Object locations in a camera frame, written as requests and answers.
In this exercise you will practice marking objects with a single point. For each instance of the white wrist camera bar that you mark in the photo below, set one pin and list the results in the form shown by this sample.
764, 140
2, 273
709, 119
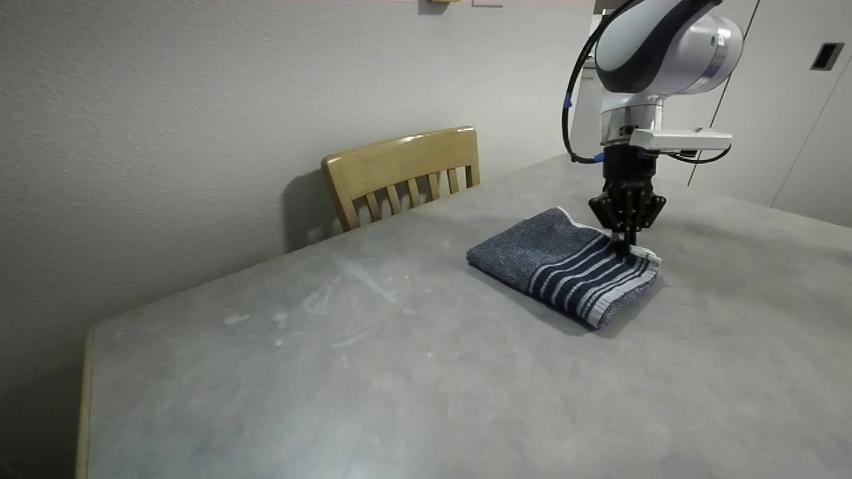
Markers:
688, 140

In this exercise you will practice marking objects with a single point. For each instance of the tall white cabinet doors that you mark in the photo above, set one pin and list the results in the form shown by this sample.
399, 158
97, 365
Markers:
789, 134

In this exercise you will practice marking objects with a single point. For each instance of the white low counter cabinet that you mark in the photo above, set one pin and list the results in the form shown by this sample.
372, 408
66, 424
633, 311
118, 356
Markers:
588, 124

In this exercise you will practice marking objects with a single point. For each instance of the wooden slat-back chair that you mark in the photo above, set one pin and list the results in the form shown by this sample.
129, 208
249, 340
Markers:
399, 164

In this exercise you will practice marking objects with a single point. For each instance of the blue striped cloth towel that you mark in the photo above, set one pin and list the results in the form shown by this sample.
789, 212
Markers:
548, 256

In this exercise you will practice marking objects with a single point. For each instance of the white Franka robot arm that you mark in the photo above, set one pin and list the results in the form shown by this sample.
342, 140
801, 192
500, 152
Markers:
660, 48

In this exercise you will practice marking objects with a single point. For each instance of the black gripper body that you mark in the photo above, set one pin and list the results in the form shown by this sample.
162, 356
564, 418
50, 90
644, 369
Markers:
628, 183

